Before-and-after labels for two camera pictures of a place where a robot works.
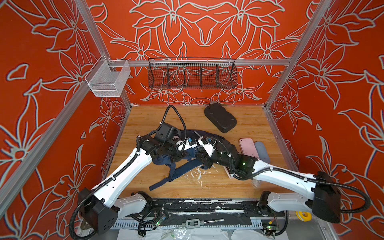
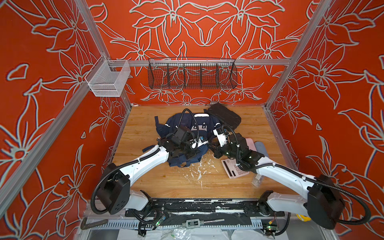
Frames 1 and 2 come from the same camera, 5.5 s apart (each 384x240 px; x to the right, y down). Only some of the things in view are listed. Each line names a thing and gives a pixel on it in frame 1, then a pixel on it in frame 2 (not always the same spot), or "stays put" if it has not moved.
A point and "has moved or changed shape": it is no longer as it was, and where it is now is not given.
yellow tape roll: x=304 y=216 stays put
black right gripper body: x=216 y=159 → x=227 y=151
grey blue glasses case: x=262 y=152 stays put
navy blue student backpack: x=180 y=160 has moved or changed shape
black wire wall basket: x=192 y=73 stays put
